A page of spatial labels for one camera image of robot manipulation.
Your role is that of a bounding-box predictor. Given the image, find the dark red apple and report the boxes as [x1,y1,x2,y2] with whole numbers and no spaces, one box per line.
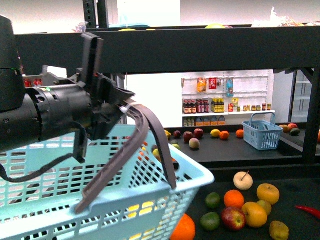
[183,131,194,144]

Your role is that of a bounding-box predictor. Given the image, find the brown yellow pear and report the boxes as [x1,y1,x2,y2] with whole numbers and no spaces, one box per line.
[269,220,290,240]

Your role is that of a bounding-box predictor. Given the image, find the pink green peach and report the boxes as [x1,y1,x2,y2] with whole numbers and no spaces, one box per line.
[188,138,201,150]

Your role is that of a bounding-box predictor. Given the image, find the small blue basket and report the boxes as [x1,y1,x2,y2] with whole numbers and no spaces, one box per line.
[242,112,283,151]

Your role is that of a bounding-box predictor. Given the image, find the red yellow apple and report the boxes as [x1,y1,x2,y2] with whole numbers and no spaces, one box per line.
[221,206,247,232]

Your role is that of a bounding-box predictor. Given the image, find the large yellow orange fruit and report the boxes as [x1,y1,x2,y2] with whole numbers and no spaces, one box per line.
[241,201,268,228]

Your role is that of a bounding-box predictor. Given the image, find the red chili pepper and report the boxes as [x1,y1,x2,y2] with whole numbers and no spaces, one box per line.
[295,205,320,220]

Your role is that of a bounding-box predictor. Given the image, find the white background store shelf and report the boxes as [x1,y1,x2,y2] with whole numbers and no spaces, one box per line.
[181,70,274,127]

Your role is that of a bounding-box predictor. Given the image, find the black metal shelf frame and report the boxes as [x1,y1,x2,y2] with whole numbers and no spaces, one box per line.
[14,0,320,176]

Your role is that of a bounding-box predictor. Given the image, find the red apple far shelf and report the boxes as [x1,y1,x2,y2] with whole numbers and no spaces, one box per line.
[193,128,204,140]

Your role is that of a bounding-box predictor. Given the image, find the white zip tie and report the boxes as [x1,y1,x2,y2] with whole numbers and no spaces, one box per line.
[119,102,139,115]

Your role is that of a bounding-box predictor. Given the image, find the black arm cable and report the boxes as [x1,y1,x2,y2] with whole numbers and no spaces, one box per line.
[0,122,89,183]

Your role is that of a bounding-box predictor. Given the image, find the orange shelf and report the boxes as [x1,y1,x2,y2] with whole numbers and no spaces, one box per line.
[236,129,244,139]
[219,131,230,141]

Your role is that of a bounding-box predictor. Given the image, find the yellow orange apple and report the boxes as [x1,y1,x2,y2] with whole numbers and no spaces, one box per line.
[256,183,280,205]

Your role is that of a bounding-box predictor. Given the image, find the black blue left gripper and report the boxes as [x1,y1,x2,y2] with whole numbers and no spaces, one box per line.
[41,33,134,163]

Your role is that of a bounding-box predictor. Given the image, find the green lime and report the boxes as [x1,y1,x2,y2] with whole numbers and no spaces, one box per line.
[205,192,221,209]
[200,212,221,231]

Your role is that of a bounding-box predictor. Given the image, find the light blue shopping basket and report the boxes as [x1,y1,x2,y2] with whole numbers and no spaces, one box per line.
[0,122,215,240]

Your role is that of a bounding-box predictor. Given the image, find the large orange at basket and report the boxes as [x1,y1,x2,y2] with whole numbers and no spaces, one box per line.
[170,213,196,240]

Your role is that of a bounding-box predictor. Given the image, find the white pear with stem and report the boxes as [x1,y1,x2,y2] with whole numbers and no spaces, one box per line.
[233,171,254,191]

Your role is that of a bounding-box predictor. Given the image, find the yellow lemon far shelf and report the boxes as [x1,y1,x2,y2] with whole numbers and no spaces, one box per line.
[210,129,221,138]

